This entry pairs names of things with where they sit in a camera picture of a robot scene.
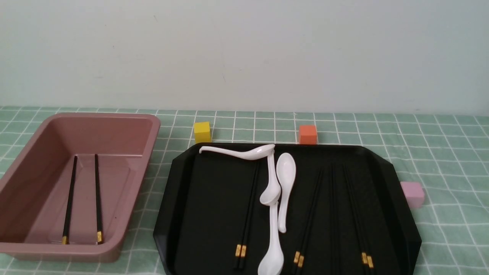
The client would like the black chopstick gold band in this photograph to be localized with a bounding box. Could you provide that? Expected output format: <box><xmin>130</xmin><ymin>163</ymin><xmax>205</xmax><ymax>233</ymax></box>
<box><xmin>233</xmin><ymin>162</ymin><xmax>259</xmax><ymax>270</ymax></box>
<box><xmin>238</xmin><ymin>163</ymin><xmax>261</xmax><ymax>270</ymax></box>

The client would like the white spoon top horizontal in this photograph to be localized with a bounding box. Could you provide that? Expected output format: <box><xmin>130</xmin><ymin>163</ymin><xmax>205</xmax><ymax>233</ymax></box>
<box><xmin>199</xmin><ymin>144</ymin><xmax>275</xmax><ymax>160</ymax></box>

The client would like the yellow cube block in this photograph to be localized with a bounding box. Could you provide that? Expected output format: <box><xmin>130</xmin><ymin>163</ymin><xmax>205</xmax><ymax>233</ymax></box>
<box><xmin>194</xmin><ymin>121</ymin><xmax>212</xmax><ymax>143</ymax></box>

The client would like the white spoon right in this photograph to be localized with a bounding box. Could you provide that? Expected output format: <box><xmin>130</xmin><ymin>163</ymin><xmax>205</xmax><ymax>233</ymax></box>
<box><xmin>276</xmin><ymin>153</ymin><xmax>296</xmax><ymax>233</ymax></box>

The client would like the orange cube block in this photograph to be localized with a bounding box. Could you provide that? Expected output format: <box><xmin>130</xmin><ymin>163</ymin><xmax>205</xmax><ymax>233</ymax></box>
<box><xmin>299</xmin><ymin>124</ymin><xmax>317</xmax><ymax>145</ymax></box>

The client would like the white spoon middle vertical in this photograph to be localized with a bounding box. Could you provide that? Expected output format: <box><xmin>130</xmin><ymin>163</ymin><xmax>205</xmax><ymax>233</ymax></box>
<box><xmin>259</xmin><ymin>150</ymin><xmax>281</xmax><ymax>206</ymax></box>

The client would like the black plastic tray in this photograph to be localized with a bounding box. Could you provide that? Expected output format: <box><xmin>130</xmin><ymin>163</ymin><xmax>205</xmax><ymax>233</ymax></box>
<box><xmin>153</xmin><ymin>144</ymin><xmax>422</xmax><ymax>275</ymax></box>

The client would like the white spoon bottom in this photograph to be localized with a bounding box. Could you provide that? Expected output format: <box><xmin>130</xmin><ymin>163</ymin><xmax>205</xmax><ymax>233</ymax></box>
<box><xmin>258</xmin><ymin>202</ymin><xmax>284</xmax><ymax>275</ymax></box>

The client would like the black chopstick tray centre left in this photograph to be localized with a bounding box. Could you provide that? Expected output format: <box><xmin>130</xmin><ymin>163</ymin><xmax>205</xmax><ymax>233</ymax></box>
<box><xmin>290</xmin><ymin>168</ymin><xmax>324</xmax><ymax>275</ymax></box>

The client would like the black chopstick tray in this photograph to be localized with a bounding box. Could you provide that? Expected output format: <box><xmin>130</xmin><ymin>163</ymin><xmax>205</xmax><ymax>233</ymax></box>
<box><xmin>290</xmin><ymin>168</ymin><xmax>324</xmax><ymax>275</ymax></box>
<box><xmin>341</xmin><ymin>164</ymin><xmax>377</xmax><ymax>275</ymax></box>
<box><xmin>294</xmin><ymin>169</ymin><xmax>324</xmax><ymax>275</ymax></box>
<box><xmin>330</xmin><ymin>164</ymin><xmax>371</xmax><ymax>275</ymax></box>

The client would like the black chopstick tray centre right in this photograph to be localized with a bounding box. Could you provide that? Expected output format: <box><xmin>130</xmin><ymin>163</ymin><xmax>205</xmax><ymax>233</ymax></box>
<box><xmin>294</xmin><ymin>169</ymin><xmax>324</xmax><ymax>275</ymax></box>

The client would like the black chopstick tray right inner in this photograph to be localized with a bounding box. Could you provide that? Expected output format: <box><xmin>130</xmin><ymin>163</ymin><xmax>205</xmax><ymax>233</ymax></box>
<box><xmin>330</xmin><ymin>164</ymin><xmax>371</xmax><ymax>275</ymax></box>

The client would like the black chopstick in bin right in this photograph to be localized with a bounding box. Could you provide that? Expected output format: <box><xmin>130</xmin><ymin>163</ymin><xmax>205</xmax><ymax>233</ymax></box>
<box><xmin>94</xmin><ymin>154</ymin><xmax>103</xmax><ymax>245</ymax></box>

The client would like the black chopstick in bin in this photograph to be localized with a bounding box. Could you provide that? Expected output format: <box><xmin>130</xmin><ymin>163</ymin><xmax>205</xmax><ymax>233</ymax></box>
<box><xmin>62</xmin><ymin>155</ymin><xmax>78</xmax><ymax>245</ymax></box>
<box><xmin>94</xmin><ymin>154</ymin><xmax>103</xmax><ymax>245</ymax></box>

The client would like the pink cube block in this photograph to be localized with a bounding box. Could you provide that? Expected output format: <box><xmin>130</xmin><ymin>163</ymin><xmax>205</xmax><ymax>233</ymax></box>
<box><xmin>400</xmin><ymin>181</ymin><xmax>426</xmax><ymax>209</ymax></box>

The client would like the black chopstick tray right outer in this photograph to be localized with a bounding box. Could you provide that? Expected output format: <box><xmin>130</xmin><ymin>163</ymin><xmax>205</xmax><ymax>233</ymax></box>
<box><xmin>341</xmin><ymin>164</ymin><xmax>377</xmax><ymax>275</ymax></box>

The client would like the green checked tablecloth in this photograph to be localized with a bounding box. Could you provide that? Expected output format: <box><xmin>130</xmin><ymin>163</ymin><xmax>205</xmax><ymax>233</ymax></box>
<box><xmin>0</xmin><ymin>104</ymin><xmax>489</xmax><ymax>275</ymax></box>

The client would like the black chopstick in bin left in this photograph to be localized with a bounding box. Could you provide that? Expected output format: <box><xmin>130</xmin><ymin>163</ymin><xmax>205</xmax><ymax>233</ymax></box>
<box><xmin>62</xmin><ymin>155</ymin><xmax>78</xmax><ymax>245</ymax></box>

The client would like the pink plastic bin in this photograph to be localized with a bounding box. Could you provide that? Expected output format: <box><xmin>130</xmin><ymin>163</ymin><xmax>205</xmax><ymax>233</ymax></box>
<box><xmin>0</xmin><ymin>113</ymin><xmax>160</xmax><ymax>262</ymax></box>

